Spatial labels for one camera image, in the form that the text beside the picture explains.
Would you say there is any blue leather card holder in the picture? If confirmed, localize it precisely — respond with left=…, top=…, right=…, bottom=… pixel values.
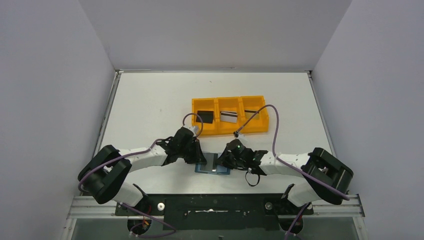
left=194, top=152, right=231, bottom=175

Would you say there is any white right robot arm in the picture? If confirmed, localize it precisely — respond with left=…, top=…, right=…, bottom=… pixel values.
left=217, top=139, right=354, bottom=207

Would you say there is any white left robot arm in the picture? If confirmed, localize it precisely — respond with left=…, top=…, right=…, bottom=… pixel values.
left=77, top=125, right=206, bottom=207

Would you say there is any black card in tray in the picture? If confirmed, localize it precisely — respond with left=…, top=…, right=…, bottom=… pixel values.
left=195, top=110, right=215, bottom=124

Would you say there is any silver striped card middle compartment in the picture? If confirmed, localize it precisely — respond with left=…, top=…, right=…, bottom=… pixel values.
left=219, top=111, right=238, bottom=124

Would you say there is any yellow three-compartment plastic tray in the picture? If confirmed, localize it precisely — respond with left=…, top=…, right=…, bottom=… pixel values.
left=191, top=95, right=269, bottom=137

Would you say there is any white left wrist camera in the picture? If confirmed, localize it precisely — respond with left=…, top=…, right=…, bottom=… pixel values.
left=183, top=125, right=199, bottom=134

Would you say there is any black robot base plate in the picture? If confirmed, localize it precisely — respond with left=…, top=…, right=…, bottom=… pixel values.
left=115, top=193, right=314, bottom=238

